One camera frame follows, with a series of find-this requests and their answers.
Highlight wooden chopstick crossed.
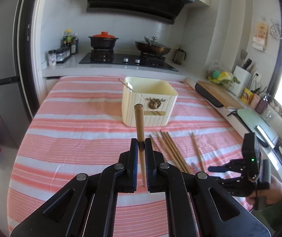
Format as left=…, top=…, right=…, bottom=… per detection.
left=191, top=133, right=205, bottom=172

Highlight person right hand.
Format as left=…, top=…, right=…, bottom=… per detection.
left=246, top=175, right=282, bottom=205

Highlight black smartphone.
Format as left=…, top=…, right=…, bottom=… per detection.
left=255, top=125, right=275, bottom=149

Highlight green cutting board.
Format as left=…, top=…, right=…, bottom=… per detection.
left=237, top=109, right=277, bottom=141

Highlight purple soap bottle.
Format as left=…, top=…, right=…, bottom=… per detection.
left=255, top=94, right=270, bottom=115

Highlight pink cup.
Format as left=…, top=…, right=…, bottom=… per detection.
left=250, top=94, right=261, bottom=109

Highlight cream utensil holder box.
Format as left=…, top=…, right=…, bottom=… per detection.
left=122, top=77, right=178, bottom=127

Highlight wooden cutting board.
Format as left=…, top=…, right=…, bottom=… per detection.
left=197, top=81, right=244, bottom=109

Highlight white knife block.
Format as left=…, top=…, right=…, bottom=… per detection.
left=229, top=66, right=251, bottom=97

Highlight bag with yellow green items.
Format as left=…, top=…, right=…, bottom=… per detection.
left=207, top=60, right=240, bottom=89

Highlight black gas stove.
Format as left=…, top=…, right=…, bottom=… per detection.
left=79, top=50, right=178, bottom=72

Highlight dark glass kettle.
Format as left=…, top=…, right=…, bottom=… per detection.
left=172, top=48, right=186, bottom=65

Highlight black wok glass lid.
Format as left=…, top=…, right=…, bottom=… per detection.
left=135, top=36, right=171, bottom=56

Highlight grey refrigerator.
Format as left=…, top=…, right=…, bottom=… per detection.
left=0, top=0, right=30, bottom=147

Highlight black pot red lid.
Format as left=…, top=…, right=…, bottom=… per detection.
left=88, top=32, right=118, bottom=50

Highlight hanging paper bag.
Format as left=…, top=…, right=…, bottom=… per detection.
left=252, top=22, right=269, bottom=51

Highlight sauce bottles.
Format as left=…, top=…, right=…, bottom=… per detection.
left=62, top=29, right=79, bottom=55

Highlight wire trivet on wall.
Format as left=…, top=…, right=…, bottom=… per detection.
left=269, top=19, right=282, bottom=40

